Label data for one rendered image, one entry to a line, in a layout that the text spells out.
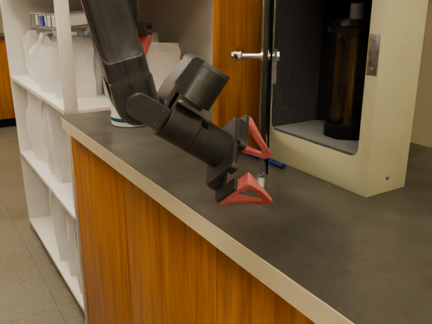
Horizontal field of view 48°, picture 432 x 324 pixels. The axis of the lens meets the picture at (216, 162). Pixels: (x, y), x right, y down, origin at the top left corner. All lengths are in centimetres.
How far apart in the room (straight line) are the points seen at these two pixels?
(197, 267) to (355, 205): 32
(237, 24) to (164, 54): 97
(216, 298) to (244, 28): 60
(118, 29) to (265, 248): 37
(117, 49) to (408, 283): 48
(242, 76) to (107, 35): 56
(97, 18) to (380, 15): 48
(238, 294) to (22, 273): 192
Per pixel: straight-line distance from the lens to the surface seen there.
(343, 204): 90
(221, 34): 110
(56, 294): 244
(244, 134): 73
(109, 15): 63
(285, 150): 109
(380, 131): 92
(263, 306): 79
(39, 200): 305
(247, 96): 116
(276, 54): 83
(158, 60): 206
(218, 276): 90
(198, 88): 67
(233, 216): 82
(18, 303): 243
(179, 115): 67
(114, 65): 63
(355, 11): 103
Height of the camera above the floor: 128
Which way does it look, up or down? 18 degrees down
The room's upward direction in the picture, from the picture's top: straight up
